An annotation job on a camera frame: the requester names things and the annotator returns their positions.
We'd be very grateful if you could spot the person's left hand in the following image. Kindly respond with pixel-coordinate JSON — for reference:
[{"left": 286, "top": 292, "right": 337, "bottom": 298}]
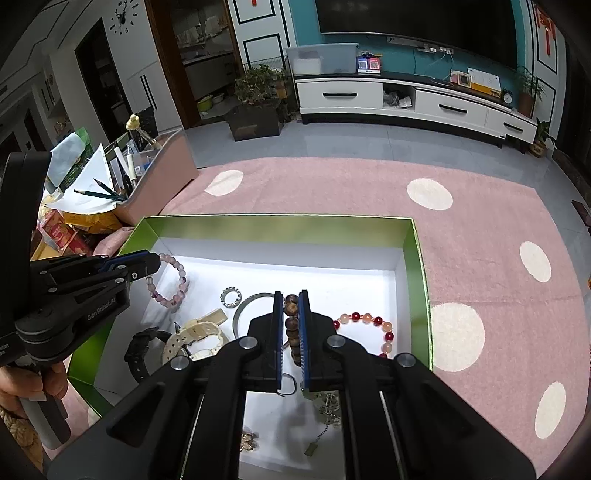
[{"left": 0, "top": 362, "right": 68, "bottom": 412}]

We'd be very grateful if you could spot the red chinese knot decoration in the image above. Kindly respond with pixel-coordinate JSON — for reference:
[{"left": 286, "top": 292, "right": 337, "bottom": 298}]
[{"left": 534, "top": 4, "right": 556, "bottom": 57}]

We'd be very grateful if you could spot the pink storage bin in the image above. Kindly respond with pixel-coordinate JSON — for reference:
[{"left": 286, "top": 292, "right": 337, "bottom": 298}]
[{"left": 114, "top": 129, "right": 198, "bottom": 225}]

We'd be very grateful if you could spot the white wrist watch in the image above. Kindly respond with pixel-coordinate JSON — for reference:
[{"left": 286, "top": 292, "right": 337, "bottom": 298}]
[{"left": 161, "top": 309, "right": 229, "bottom": 364}]

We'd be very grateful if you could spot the gold flower brooch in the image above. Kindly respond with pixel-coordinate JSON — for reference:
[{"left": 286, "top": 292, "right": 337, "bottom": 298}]
[{"left": 239, "top": 430, "right": 259, "bottom": 452}]

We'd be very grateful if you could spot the pink polka dot cloth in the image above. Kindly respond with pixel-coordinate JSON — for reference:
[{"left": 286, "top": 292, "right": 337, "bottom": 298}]
[{"left": 55, "top": 156, "right": 591, "bottom": 476}]

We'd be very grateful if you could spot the green jewelry box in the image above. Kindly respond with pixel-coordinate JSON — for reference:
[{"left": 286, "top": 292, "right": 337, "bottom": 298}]
[{"left": 69, "top": 215, "right": 433, "bottom": 479}]

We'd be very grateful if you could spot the red bead bracelet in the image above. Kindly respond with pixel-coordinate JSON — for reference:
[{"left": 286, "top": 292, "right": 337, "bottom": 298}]
[{"left": 331, "top": 311, "right": 396, "bottom": 360}]

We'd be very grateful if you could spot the silver bangle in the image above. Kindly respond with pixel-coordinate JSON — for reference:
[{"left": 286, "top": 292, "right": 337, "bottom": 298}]
[{"left": 232, "top": 292, "right": 274, "bottom": 339}]

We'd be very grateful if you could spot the wall clock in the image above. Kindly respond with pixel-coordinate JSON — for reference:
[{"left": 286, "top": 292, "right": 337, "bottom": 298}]
[{"left": 108, "top": 0, "right": 139, "bottom": 35}]

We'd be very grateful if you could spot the brown wooden bead bracelet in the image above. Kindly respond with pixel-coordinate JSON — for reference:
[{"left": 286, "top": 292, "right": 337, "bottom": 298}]
[{"left": 281, "top": 293, "right": 304, "bottom": 368}]

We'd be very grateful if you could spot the potted plant black box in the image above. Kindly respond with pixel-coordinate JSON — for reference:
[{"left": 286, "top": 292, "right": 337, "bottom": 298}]
[{"left": 224, "top": 64, "right": 293, "bottom": 142}]

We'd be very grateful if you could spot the white tv cabinet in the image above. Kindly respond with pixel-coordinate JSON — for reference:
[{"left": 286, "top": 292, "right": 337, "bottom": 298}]
[{"left": 295, "top": 75, "right": 537, "bottom": 144}]

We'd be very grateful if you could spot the white paper sheet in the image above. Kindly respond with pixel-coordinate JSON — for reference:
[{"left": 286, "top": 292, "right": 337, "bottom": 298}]
[{"left": 43, "top": 145, "right": 117, "bottom": 215}]

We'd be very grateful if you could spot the black wrist watch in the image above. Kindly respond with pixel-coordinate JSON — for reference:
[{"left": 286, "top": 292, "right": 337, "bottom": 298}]
[{"left": 124, "top": 327, "right": 171, "bottom": 384}]

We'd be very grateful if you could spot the clear plastic storage box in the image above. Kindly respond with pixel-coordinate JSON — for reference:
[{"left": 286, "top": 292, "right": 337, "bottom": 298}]
[{"left": 287, "top": 43, "right": 358, "bottom": 76}]

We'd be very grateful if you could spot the black television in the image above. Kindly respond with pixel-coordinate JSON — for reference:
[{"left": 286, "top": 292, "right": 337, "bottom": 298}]
[{"left": 315, "top": 0, "right": 517, "bottom": 68}]

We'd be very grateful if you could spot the jade pendant necklace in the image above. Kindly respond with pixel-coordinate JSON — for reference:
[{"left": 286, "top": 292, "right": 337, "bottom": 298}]
[{"left": 303, "top": 389, "right": 344, "bottom": 458}]

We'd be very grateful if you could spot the pink bead bracelet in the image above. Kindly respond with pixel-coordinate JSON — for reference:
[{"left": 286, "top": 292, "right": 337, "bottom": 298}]
[{"left": 145, "top": 252, "right": 191, "bottom": 310}]

